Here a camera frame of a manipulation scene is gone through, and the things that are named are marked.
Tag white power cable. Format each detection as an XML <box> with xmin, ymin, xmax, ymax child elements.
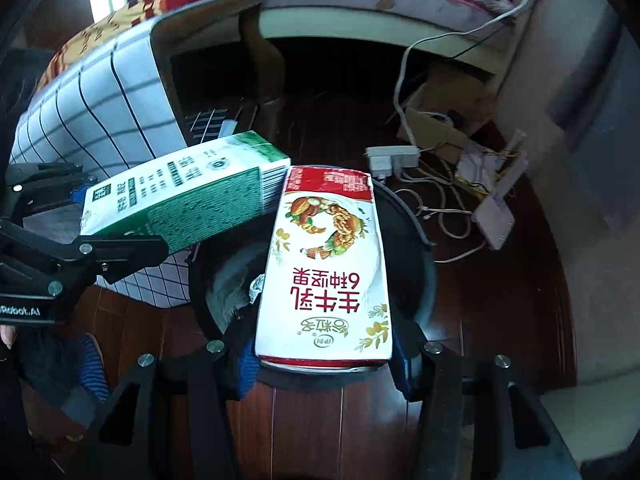
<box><xmin>390</xmin><ymin>0</ymin><xmax>532</xmax><ymax>151</ymax></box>

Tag white router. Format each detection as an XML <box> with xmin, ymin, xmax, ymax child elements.
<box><xmin>472</xmin><ymin>132</ymin><xmax>529</xmax><ymax>251</ymax></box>

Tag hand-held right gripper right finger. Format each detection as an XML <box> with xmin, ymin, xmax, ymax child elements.
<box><xmin>391</xmin><ymin>320</ymin><xmax>581</xmax><ymax>480</ymax></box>

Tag black plastic bucket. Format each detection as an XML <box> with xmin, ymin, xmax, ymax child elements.
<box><xmin>189</xmin><ymin>180</ymin><xmax>436</xmax><ymax>391</ymax></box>

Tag red white milk carton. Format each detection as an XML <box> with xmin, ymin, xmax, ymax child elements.
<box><xmin>255</xmin><ymin>165</ymin><xmax>393</xmax><ymax>368</ymax></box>

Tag grey stained mattress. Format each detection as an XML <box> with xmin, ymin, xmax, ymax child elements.
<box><xmin>270</xmin><ymin>0</ymin><xmax>516</xmax><ymax>51</ymax></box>

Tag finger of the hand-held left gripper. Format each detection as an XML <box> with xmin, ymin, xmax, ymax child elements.
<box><xmin>65</xmin><ymin>235</ymin><xmax>169</xmax><ymax>286</ymax></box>
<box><xmin>5</xmin><ymin>162</ymin><xmax>99</xmax><ymax>221</ymax></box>

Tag brown cardboard box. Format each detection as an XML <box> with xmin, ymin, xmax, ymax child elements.
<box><xmin>397</xmin><ymin>65</ymin><xmax>493</xmax><ymax>161</ymax></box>

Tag table with white grid cloth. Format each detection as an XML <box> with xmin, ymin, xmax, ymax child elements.
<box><xmin>10</xmin><ymin>10</ymin><xmax>261</xmax><ymax>306</ymax></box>

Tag white power strip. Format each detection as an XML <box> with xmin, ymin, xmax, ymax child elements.
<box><xmin>365</xmin><ymin>146</ymin><xmax>420</xmax><ymax>178</ymax></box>

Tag blue striped slipper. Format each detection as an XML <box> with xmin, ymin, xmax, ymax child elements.
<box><xmin>75</xmin><ymin>332</ymin><xmax>109</xmax><ymax>403</ymax></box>

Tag green white milk carton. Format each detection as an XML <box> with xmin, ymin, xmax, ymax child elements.
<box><xmin>80</xmin><ymin>131</ymin><xmax>292</xmax><ymax>256</ymax></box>

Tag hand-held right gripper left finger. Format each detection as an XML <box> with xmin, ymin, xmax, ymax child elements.
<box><xmin>65</xmin><ymin>320</ymin><xmax>266</xmax><ymax>480</ymax></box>

